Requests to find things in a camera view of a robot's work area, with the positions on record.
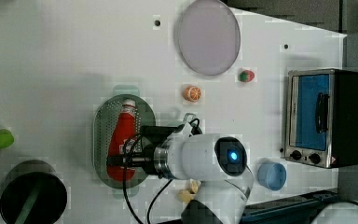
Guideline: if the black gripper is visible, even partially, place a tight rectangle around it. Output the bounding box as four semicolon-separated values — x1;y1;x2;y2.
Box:
106;126;176;175

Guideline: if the red plush ketchup bottle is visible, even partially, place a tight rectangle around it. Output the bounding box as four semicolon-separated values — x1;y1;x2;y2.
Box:
107;99;136;181

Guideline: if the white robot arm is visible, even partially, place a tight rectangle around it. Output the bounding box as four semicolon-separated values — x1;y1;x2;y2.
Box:
106;122;254;224

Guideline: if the green plastic strainer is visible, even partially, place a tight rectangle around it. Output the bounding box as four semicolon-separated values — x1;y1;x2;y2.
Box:
92;85;156;199

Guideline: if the teal metal mug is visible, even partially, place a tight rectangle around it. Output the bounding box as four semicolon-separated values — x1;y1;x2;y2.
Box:
168;113;202;135

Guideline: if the peeled banana toy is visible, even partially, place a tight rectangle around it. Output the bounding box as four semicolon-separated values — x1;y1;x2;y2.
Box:
178;179;200;203

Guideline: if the black utensil holder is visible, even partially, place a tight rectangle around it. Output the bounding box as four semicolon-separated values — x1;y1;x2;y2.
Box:
0;160;68;224

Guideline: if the orange slice toy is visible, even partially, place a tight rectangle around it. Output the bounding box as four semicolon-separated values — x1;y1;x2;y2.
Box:
183;86;202;102

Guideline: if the green plastic spatula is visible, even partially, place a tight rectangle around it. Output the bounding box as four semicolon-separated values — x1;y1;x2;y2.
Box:
15;181;42;224

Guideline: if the green plastic bottle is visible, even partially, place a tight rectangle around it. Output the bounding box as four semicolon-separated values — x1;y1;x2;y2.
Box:
0;129;14;148

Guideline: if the red strawberry toy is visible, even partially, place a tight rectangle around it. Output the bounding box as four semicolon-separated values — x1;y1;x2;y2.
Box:
239;70;255;82

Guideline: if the blue plastic cup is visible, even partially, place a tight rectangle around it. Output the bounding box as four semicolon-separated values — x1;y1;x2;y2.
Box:
257;161;287;191

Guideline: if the grey round plate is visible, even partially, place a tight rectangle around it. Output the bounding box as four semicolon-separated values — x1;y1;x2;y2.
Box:
176;0;241;76

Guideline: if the black toaster oven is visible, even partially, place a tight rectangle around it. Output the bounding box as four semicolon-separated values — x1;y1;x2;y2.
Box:
284;69;358;169

